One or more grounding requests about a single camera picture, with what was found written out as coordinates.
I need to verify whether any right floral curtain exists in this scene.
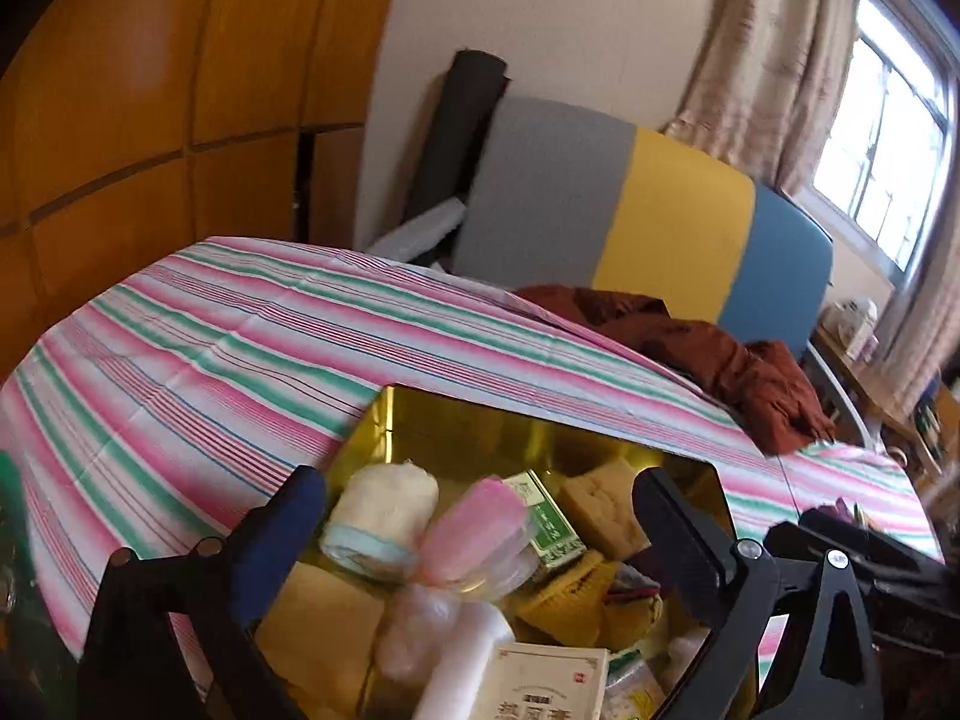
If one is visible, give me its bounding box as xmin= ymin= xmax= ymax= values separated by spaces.
xmin=665 ymin=0 xmax=859 ymax=197

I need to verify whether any striped bed sheet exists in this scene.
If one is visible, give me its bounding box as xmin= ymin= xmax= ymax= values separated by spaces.
xmin=2 ymin=238 xmax=939 ymax=652

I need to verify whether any white carton box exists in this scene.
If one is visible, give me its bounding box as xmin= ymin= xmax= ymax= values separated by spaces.
xmin=822 ymin=298 xmax=878 ymax=361

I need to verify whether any pink towel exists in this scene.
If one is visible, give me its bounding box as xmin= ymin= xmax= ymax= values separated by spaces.
xmin=415 ymin=476 xmax=539 ymax=603

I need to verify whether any gold tin box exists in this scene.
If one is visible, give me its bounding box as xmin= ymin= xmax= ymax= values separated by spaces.
xmin=254 ymin=383 xmax=760 ymax=720

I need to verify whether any black rolled mat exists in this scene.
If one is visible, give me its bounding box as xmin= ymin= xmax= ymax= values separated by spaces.
xmin=402 ymin=49 xmax=509 ymax=223

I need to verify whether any white ointment box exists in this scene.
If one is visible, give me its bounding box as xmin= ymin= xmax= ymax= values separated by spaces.
xmin=470 ymin=642 xmax=608 ymax=720

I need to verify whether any white rolled sock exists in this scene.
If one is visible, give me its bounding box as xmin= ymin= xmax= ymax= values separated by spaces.
xmin=319 ymin=461 xmax=439 ymax=582

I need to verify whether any grey yellow blue headboard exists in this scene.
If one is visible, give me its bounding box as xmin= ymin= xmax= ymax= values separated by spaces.
xmin=452 ymin=96 xmax=833 ymax=356

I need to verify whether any wooden side table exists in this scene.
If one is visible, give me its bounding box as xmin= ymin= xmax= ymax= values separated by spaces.
xmin=811 ymin=325 xmax=944 ymax=481

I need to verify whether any yellow knitted scrubber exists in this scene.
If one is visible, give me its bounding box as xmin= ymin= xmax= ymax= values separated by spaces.
xmin=516 ymin=550 xmax=664 ymax=652

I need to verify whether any dark red blanket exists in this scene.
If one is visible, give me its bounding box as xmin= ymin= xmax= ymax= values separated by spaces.
xmin=517 ymin=284 xmax=835 ymax=457

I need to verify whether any window with bars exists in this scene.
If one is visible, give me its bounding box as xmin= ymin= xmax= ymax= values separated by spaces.
xmin=812 ymin=0 xmax=950 ymax=277

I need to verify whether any green medicine box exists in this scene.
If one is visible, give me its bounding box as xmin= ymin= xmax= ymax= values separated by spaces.
xmin=505 ymin=470 xmax=587 ymax=577

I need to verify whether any yellow sponge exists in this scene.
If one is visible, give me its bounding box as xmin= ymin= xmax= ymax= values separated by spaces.
xmin=556 ymin=460 xmax=651 ymax=561

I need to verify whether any wooden wardrobe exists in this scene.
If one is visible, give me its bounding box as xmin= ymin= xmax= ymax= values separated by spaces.
xmin=2 ymin=0 xmax=391 ymax=367

